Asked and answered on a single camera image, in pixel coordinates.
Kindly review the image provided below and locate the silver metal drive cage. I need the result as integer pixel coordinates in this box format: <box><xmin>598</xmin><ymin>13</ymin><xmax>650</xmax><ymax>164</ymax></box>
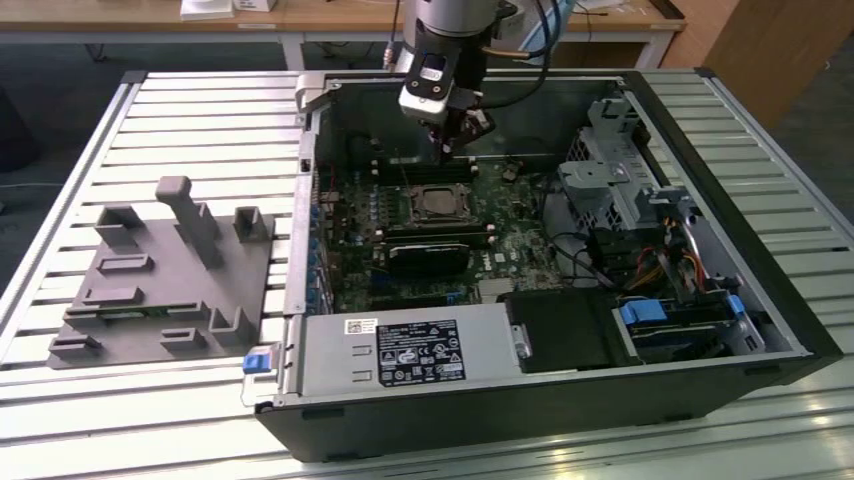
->
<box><xmin>556</xmin><ymin>97</ymin><xmax>702</xmax><ymax>234</ymax></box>

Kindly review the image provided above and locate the black cable bundle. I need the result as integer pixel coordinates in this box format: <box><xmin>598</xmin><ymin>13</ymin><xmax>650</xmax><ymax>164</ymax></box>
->
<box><xmin>547</xmin><ymin>232</ymin><xmax>622</xmax><ymax>292</ymax></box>

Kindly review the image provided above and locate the black graphics card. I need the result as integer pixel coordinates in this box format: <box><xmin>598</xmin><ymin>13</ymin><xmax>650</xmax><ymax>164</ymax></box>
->
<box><xmin>383</xmin><ymin>239</ymin><xmax>472</xmax><ymax>276</ymax></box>

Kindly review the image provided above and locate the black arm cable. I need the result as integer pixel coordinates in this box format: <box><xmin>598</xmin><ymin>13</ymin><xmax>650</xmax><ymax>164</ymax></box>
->
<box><xmin>478</xmin><ymin>0</ymin><xmax>555</xmax><ymax>110</ymax></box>

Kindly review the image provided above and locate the black RAM stick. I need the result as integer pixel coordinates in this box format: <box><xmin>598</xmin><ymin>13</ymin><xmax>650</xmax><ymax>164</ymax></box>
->
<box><xmin>379</xmin><ymin>224</ymin><xmax>490</xmax><ymax>247</ymax></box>

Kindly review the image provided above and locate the wooden cabinet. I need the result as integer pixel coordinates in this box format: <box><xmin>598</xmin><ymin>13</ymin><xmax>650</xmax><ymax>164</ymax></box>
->
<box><xmin>656</xmin><ymin>0</ymin><xmax>854</xmax><ymax>129</ymax></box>

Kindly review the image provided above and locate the hard disk in blue carrier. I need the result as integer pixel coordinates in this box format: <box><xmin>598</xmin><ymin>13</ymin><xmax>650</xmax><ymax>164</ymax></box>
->
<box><xmin>616</xmin><ymin>297</ymin><xmax>732</xmax><ymax>359</ymax></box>

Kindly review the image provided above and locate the wooden desk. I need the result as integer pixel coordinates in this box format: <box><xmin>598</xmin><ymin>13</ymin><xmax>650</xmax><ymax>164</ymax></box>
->
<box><xmin>0</xmin><ymin>0</ymin><xmax>688</xmax><ymax>71</ymax></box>

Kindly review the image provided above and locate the coloured wire bundle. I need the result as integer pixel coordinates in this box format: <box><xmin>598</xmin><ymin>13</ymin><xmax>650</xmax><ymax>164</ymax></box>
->
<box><xmin>626</xmin><ymin>214</ymin><xmax>708</xmax><ymax>296</ymax></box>

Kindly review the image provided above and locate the grey parts rack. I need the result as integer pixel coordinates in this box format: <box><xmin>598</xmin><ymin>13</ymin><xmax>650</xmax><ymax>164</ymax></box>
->
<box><xmin>47</xmin><ymin>175</ymin><xmax>276</xmax><ymax>371</ymax></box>

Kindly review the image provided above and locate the CPU socket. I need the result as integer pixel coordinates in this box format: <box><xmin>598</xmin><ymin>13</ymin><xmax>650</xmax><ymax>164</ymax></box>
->
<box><xmin>404</xmin><ymin>183</ymin><xmax>480</xmax><ymax>225</ymax></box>

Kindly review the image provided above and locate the grey case handle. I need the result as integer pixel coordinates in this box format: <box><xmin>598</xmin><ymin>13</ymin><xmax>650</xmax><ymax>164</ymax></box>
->
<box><xmin>292</xmin><ymin>72</ymin><xmax>335</xmax><ymax>114</ymax></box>

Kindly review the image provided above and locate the black plastic shroud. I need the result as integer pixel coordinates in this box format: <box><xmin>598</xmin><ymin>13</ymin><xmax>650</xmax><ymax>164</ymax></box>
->
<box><xmin>496</xmin><ymin>289</ymin><xmax>642</xmax><ymax>376</ymax></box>

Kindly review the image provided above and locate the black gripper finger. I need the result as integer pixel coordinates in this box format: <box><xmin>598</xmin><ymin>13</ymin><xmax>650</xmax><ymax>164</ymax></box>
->
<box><xmin>456</xmin><ymin>108</ymin><xmax>499</xmax><ymax>152</ymax></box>
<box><xmin>431</xmin><ymin>118</ymin><xmax>459</xmax><ymax>166</ymax></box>

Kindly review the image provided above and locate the silver power supply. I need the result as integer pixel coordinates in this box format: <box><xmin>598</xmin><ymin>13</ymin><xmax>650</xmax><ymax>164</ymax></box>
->
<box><xmin>285</xmin><ymin>302</ymin><xmax>526</xmax><ymax>401</ymax></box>

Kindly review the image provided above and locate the green motherboard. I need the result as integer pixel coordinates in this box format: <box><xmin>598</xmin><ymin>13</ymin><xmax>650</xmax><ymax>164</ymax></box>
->
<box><xmin>312</xmin><ymin>159</ymin><xmax>568</xmax><ymax>316</ymax></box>

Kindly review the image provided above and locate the blue case latch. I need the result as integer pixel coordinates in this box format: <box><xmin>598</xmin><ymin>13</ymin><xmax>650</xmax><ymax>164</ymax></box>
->
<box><xmin>243</xmin><ymin>349</ymin><xmax>276</xmax><ymax>376</ymax></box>

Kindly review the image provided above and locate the metal socket cover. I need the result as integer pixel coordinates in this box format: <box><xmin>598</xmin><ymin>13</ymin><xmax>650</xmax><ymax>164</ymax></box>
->
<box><xmin>410</xmin><ymin>185</ymin><xmax>476</xmax><ymax>222</ymax></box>

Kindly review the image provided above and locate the black PC case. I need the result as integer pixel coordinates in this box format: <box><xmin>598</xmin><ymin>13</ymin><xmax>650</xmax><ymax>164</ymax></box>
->
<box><xmin>252</xmin><ymin>68</ymin><xmax>843</xmax><ymax>464</ymax></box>

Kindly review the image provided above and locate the small silver heatsink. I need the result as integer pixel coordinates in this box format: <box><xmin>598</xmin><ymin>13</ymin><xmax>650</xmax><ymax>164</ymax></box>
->
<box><xmin>478</xmin><ymin>279</ymin><xmax>519</xmax><ymax>301</ymax></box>

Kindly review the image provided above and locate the pale blue teach pendant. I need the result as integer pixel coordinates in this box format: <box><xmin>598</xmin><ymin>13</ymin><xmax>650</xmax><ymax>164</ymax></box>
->
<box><xmin>518</xmin><ymin>0</ymin><xmax>576</xmax><ymax>64</ymax></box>

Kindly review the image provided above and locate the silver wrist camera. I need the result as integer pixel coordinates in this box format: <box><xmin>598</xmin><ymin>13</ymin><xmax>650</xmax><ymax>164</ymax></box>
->
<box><xmin>398</xmin><ymin>47</ymin><xmax>462</xmax><ymax>124</ymax></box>

